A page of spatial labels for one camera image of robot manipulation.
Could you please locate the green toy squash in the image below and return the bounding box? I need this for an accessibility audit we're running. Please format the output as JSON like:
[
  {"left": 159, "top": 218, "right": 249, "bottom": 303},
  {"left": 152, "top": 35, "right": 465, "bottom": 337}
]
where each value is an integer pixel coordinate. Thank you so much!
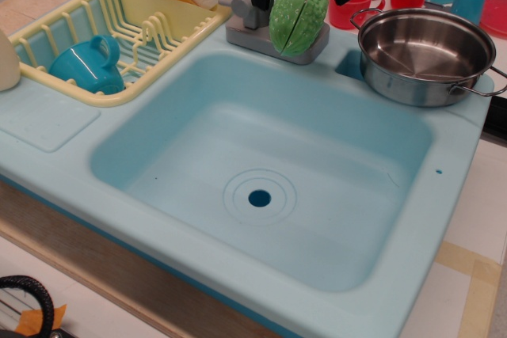
[{"left": 269, "top": 0, "right": 329, "bottom": 57}]

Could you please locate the stainless steel pot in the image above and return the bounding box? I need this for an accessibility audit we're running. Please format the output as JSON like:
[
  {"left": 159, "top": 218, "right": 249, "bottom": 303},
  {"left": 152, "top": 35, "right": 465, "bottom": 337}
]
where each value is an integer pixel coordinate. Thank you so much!
[{"left": 349, "top": 8, "right": 496, "bottom": 108}]

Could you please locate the grey toy faucet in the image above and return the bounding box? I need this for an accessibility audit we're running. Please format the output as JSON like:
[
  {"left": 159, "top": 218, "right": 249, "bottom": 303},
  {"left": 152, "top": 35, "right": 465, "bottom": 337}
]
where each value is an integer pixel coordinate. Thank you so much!
[{"left": 219, "top": 0, "right": 330, "bottom": 65}]

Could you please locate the teal plastic cup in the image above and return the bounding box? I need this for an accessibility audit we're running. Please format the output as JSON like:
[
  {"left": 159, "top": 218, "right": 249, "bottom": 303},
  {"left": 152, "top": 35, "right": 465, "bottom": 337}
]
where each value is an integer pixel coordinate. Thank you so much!
[{"left": 450, "top": 0, "right": 486, "bottom": 25}]

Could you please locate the pink plastic cup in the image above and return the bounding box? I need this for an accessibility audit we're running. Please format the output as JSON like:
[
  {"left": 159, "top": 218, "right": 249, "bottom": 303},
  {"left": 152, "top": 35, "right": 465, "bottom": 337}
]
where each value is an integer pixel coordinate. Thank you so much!
[{"left": 479, "top": 0, "right": 507, "bottom": 40}]

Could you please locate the yellow dish rack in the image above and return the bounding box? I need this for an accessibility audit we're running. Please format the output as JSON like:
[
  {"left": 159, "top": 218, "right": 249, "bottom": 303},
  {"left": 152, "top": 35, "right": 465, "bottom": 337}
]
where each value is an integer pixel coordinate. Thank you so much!
[{"left": 10, "top": 0, "right": 231, "bottom": 107}]

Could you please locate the teal toy cup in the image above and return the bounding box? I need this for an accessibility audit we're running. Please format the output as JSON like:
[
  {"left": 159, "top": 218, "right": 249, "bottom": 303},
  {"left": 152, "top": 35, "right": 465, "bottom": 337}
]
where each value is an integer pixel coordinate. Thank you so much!
[{"left": 48, "top": 35, "right": 124, "bottom": 95}]

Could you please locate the light blue toy sink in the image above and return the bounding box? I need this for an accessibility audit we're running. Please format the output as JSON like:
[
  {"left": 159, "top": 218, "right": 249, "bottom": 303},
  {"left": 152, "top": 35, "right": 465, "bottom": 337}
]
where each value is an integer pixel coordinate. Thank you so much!
[{"left": 1, "top": 28, "right": 494, "bottom": 337}]

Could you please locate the cream plastic object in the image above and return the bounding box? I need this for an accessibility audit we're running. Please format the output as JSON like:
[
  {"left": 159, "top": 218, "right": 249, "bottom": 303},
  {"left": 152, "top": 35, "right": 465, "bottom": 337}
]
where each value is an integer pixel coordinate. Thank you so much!
[{"left": 0, "top": 32, "right": 21, "bottom": 91}]

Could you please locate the orange tape piece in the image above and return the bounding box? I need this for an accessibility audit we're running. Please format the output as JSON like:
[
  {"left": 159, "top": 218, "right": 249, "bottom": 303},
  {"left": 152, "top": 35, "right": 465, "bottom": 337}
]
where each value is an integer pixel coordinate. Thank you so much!
[{"left": 14, "top": 304, "right": 67, "bottom": 336}]

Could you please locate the red mug with handle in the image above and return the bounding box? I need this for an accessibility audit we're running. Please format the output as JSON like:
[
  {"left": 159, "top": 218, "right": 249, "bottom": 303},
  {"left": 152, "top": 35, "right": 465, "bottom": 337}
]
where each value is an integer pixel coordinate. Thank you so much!
[{"left": 328, "top": 0, "right": 386, "bottom": 30}]

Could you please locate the black braided cable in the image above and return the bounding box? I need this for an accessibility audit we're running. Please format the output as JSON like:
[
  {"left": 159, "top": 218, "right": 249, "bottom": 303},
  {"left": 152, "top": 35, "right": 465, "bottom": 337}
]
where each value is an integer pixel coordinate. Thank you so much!
[{"left": 0, "top": 275, "right": 55, "bottom": 338}]

